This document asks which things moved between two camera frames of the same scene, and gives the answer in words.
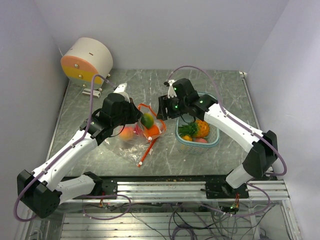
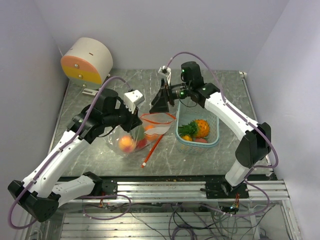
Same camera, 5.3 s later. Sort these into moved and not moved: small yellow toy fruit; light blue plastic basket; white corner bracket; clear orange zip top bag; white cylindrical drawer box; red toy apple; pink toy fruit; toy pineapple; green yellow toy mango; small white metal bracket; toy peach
Moved: toy peach; red toy apple; clear orange zip top bag; green yellow toy mango
Not moved: white corner bracket; white cylindrical drawer box; pink toy fruit; light blue plastic basket; small white metal bracket; small yellow toy fruit; toy pineapple
